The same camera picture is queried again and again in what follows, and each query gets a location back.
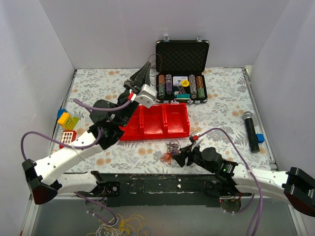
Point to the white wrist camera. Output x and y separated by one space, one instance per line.
146 97
194 139

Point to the yellow green toy bricks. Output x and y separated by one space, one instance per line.
67 122

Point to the small blue cube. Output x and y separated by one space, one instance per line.
260 138

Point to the blue toy brick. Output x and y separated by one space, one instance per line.
60 112

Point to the black poker chip case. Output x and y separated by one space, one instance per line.
180 67

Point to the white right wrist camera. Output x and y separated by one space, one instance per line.
194 139

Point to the aluminium frame rail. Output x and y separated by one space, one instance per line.
65 195

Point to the black handheld microphone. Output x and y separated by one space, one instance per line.
252 138

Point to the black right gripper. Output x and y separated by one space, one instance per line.
191 156

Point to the red plastic compartment tray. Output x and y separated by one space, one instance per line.
159 122

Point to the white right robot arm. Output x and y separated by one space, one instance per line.
294 187

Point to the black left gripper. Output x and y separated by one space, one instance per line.
131 84

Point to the red white toy brick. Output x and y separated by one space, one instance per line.
68 136

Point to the floral patterned table mat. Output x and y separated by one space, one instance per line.
219 120

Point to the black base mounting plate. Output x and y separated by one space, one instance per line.
161 190

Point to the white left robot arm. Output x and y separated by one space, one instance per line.
48 177

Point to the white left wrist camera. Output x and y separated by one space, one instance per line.
146 97

